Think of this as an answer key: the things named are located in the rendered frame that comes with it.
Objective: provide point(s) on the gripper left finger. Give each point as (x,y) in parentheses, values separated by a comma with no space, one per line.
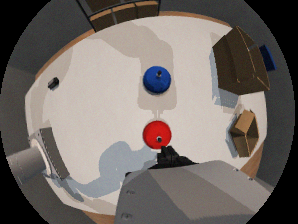
(161,161)

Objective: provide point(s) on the blue bell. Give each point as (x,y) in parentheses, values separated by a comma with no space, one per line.
(157,83)

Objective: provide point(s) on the brown cardboard box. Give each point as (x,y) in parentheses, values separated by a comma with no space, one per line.
(234,60)
(250,133)

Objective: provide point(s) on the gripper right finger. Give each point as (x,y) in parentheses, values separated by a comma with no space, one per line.
(178,161)

